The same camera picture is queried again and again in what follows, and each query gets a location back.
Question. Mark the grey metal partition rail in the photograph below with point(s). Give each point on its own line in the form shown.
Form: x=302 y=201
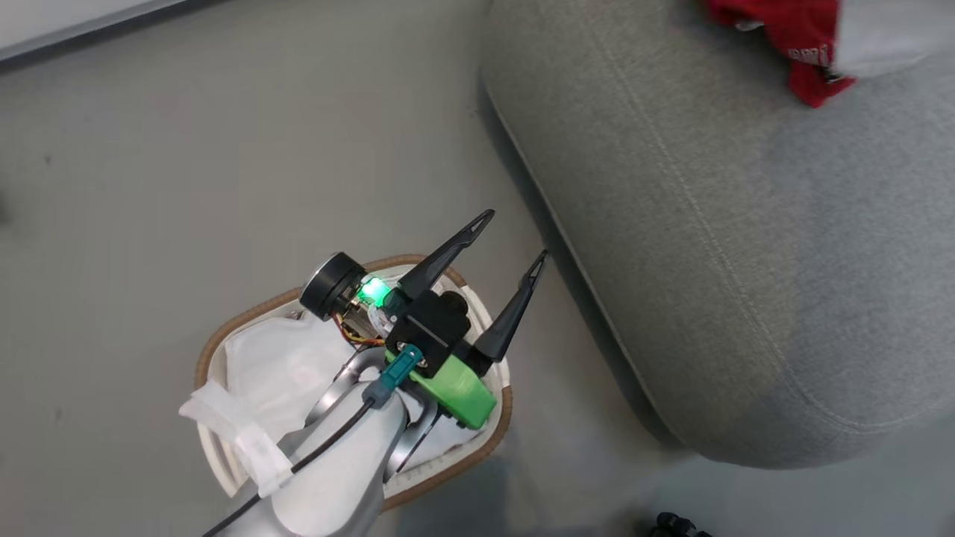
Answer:
x=89 y=26

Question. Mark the small black knobbed part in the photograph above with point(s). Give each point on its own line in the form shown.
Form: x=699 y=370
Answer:
x=675 y=526

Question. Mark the red Bulls 23 jersey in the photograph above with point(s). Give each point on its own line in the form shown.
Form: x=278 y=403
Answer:
x=791 y=30

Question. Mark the white laundry basket brown rim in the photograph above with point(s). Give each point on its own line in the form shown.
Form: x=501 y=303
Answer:
x=442 y=464

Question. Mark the white fabric basket liner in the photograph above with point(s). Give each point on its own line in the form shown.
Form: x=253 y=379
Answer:
x=276 y=365

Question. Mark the white garment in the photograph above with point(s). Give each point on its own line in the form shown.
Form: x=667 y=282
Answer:
x=895 y=33

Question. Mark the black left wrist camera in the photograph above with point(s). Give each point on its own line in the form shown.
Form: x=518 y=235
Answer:
x=433 y=324

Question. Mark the grey fabric sofa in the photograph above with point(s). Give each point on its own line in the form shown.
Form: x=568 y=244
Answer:
x=709 y=224

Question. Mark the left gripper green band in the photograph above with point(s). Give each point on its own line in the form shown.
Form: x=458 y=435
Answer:
x=455 y=391

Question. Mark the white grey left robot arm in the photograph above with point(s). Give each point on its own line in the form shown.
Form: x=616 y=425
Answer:
x=336 y=477

